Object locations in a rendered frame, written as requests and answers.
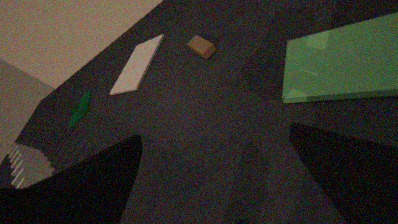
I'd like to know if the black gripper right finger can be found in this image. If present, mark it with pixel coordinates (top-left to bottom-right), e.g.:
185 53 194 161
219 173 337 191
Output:
289 123 398 224

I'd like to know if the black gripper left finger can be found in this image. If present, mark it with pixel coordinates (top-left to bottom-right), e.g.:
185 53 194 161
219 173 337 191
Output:
0 135 143 224

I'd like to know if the green rectangular block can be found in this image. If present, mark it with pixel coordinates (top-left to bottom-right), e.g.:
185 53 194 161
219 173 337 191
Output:
282 12 398 103

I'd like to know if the brown rectangular block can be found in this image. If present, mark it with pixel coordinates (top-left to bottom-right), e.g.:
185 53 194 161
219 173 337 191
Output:
187 35 217 60

